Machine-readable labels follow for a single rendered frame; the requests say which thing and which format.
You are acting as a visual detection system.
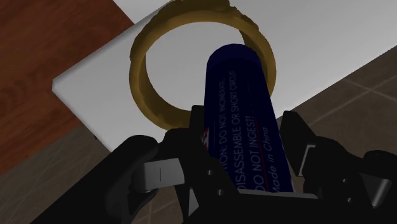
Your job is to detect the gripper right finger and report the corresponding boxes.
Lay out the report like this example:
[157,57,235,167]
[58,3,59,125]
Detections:
[278,109,397,215]

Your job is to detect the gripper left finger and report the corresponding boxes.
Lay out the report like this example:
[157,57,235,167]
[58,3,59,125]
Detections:
[31,104,240,224]

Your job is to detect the dark blue cylindrical battery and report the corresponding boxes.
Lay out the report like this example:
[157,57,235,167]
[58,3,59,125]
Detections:
[203,43,295,193]

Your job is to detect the white table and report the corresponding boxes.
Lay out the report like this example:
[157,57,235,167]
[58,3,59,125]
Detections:
[52,0,397,153]

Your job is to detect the yellow ring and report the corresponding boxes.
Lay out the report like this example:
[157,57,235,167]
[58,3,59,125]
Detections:
[129,0,277,131]

